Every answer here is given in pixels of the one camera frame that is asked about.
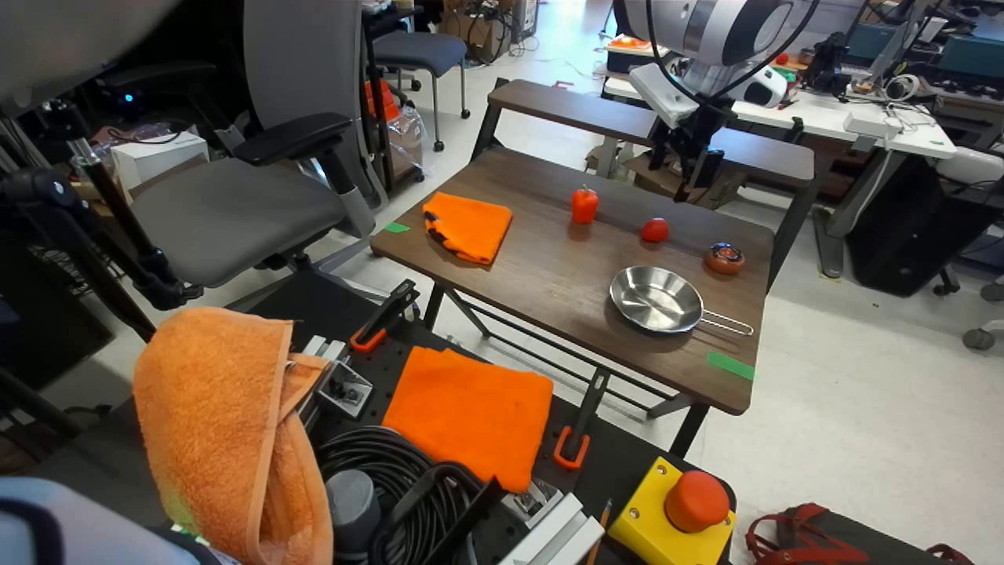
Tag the black tripod stand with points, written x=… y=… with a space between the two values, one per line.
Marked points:
x=125 y=236

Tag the blue padded chair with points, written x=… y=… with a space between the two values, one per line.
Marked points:
x=418 y=52

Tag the grey plastic cylinder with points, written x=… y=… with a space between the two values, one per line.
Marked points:
x=352 y=505

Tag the orange ball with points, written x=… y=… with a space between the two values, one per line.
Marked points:
x=653 y=231

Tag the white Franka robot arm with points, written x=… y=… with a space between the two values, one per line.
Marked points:
x=722 y=34

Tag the orange cloth with black patches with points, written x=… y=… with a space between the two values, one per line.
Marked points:
x=469 y=227

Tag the long wooden bench table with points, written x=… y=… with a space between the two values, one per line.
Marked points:
x=567 y=111

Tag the orange terry towel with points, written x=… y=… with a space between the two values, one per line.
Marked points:
x=219 y=419

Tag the small brown cup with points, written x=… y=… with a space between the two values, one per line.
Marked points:
x=722 y=259

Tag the green tape piece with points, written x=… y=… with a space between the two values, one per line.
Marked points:
x=395 y=227
x=729 y=367

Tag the yellow emergency stop button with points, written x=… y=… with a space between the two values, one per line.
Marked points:
x=647 y=520

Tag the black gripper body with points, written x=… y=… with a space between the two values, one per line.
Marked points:
x=694 y=130

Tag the plain orange cloth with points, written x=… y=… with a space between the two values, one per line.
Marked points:
x=471 y=413

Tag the grey office chair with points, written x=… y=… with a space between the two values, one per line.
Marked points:
x=231 y=215

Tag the aluminium extrusion profile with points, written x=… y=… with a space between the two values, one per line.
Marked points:
x=554 y=523

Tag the black swivel chair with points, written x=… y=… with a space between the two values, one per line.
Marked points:
x=912 y=224

